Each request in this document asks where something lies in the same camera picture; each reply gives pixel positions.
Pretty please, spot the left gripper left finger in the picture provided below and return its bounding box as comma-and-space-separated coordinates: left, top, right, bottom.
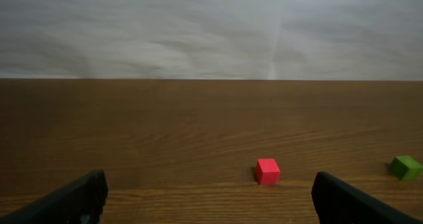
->
0, 169, 109, 224

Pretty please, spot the green cube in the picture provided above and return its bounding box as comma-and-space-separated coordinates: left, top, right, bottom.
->
388, 155, 423, 181

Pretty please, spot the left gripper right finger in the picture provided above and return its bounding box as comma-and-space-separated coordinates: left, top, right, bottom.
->
311, 171, 423, 224

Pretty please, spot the red cube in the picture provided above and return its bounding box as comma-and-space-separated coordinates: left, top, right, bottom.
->
254, 158, 281, 186

